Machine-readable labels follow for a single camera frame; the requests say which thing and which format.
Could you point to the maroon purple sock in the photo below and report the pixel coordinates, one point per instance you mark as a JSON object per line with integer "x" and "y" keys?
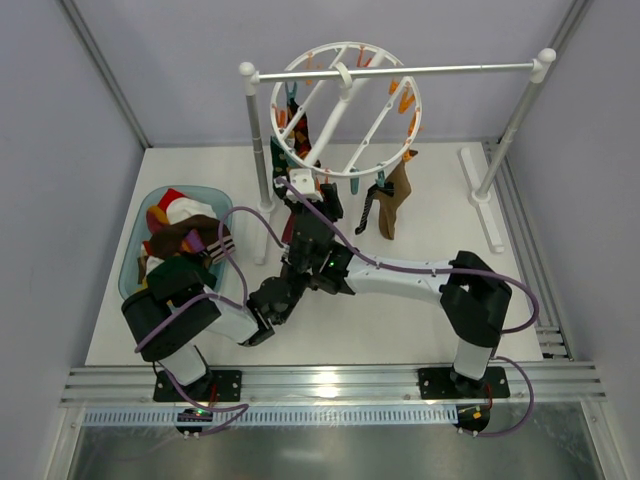
{"x": 287, "y": 233}

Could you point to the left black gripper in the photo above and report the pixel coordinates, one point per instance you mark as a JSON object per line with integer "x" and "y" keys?
{"x": 312, "y": 238}

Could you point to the dark green dotted sock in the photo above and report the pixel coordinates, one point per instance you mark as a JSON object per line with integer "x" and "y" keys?
{"x": 280, "y": 167}

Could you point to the tan ribbed sock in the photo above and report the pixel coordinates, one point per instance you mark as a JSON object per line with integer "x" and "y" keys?
{"x": 389, "y": 205}

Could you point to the white round clip hanger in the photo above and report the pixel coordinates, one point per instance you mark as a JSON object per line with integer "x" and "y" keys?
{"x": 352, "y": 66}

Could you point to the slotted cable duct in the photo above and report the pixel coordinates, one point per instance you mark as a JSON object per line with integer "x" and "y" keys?
{"x": 263, "y": 416}

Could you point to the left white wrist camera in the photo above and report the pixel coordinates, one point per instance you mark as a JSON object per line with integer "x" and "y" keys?
{"x": 303, "y": 182}

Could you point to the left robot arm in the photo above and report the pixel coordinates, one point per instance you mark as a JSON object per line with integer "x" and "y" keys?
{"x": 165, "y": 318}

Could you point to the translucent blue plastic basin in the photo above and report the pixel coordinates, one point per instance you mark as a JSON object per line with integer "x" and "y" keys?
{"x": 129, "y": 272}

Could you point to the aluminium mounting rail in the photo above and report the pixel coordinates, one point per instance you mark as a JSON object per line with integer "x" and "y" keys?
{"x": 305, "y": 385}

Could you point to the black white striped sock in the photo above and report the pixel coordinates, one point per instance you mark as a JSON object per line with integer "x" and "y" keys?
{"x": 362, "y": 225}

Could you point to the white metal clothes rack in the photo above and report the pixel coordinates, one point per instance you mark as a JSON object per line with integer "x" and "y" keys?
{"x": 478, "y": 182}

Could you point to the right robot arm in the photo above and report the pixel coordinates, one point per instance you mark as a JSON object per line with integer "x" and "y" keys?
{"x": 472, "y": 296}

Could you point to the teal plastic clip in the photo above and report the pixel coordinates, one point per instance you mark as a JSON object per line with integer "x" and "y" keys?
{"x": 354, "y": 181}

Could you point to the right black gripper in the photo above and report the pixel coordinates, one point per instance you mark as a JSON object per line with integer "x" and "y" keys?
{"x": 292, "y": 286}

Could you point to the pile of colourful socks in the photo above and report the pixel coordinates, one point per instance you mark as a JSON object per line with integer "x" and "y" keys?
{"x": 183, "y": 227}

